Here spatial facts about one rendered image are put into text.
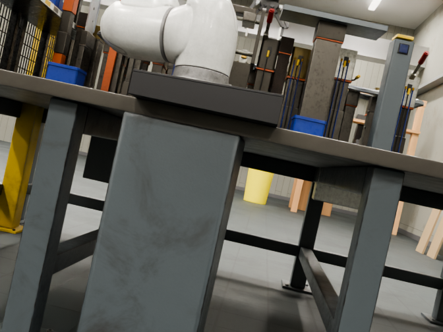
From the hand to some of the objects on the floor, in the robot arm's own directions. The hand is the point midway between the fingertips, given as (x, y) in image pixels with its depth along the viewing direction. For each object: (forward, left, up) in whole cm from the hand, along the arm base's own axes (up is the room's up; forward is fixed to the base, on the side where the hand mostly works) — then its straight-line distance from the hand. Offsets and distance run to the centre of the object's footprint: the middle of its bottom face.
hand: (262, 37), depth 216 cm
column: (-70, +27, -115) cm, 138 cm away
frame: (-7, +4, -114) cm, 114 cm away
